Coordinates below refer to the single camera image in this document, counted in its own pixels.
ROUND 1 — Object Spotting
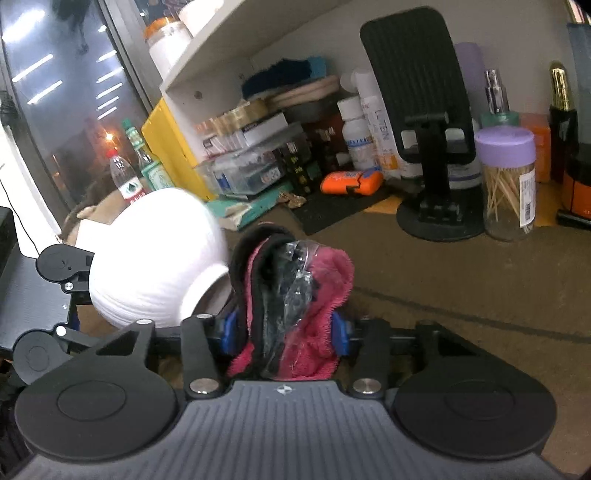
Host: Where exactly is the white spray can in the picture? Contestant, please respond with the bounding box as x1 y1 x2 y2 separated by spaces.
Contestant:
355 69 402 178

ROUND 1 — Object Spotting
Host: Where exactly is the white bowl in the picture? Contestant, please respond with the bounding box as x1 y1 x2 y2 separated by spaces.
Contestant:
88 187 232 329

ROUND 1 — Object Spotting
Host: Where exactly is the glass window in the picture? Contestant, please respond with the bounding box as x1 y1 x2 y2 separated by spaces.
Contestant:
0 0 162 222

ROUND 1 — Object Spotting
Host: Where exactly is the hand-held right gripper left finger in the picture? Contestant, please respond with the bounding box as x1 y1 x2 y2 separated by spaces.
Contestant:
95 309 242 400

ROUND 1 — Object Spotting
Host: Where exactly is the pink cloth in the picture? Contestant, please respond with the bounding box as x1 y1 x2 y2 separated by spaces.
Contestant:
226 224 356 381

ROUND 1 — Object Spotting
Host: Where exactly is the red label water bottle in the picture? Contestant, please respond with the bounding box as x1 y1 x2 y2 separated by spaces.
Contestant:
108 148 147 205

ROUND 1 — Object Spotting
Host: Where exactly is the black orange jar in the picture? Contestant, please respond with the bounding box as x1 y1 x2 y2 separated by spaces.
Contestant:
556 154 591 227

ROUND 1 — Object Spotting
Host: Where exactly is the white striped box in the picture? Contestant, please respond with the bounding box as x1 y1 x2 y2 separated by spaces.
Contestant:
201 113 291 155

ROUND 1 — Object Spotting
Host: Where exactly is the orange lid white jar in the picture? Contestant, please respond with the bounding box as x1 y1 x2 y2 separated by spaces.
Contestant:
144 19 192 80

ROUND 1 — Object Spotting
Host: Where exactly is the teal notebook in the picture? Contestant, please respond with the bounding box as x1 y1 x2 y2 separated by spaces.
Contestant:
205 182 296 232

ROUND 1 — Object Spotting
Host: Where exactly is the black shoe brush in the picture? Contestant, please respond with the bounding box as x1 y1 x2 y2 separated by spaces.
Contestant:
241 59 315 99

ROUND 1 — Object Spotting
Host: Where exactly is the pink round tin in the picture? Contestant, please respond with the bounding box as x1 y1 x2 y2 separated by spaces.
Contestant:
196 117 232 140

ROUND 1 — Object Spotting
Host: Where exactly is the yellow plastic box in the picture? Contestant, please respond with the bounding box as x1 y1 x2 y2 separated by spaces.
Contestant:
141 98 206 201

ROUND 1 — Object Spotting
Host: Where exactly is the black ribbed mat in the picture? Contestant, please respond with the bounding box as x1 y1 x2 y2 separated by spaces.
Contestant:
293 185 407 236

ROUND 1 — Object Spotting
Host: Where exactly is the white plastic bottle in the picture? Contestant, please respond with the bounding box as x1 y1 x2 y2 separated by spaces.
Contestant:
341 69 370 95

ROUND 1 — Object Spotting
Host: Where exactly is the black phone stand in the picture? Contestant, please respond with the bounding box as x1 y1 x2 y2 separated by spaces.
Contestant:
359 6 485 243

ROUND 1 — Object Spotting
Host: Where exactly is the white medicine bottle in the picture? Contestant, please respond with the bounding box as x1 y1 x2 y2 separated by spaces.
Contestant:
337 96 376 171

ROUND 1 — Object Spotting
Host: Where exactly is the white shelf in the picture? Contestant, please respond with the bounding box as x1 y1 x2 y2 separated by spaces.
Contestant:
159 0 365 201

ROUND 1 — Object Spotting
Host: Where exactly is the dark gold cap bottle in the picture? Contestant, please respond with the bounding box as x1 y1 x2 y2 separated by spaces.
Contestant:
549 61 580 183

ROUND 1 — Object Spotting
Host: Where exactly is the clear plastic organizer box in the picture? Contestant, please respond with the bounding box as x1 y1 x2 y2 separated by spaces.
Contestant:
194 138 301 199

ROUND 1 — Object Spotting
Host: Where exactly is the clear plastic film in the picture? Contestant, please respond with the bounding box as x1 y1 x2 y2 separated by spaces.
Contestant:
272 239 321 324

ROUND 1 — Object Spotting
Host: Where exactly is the row of dark vials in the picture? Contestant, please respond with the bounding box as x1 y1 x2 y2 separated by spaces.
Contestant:
277 115 347 197

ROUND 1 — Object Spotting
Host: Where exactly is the orange packet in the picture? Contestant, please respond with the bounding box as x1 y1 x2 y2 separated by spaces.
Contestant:
320 169 385 197

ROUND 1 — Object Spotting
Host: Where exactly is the purple lid toothpick jar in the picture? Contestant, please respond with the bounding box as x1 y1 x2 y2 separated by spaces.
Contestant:
474 126 537 242

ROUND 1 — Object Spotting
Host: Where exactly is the teal glass spray bottle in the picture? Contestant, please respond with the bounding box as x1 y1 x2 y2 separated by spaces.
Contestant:
480 69 520 131

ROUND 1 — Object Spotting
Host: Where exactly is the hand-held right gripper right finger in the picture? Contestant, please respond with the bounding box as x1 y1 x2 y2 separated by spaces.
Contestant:
332 311 483 400

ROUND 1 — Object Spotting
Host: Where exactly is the blue label white bottle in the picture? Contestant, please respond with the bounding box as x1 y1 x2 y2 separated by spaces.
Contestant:
443 157 483 191

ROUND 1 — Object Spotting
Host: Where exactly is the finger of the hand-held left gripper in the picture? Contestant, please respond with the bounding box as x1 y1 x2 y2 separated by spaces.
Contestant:
54 323 122 356
62 272 95 306

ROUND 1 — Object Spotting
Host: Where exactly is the orange box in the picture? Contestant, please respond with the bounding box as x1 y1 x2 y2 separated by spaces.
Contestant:
519 113 552 183

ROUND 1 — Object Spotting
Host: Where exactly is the gold round tin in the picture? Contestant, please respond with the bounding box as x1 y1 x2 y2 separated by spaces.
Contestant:
228 99 271 130

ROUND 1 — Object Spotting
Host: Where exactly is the green glass bottle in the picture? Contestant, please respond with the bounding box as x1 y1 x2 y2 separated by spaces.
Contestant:
121 119 176 192

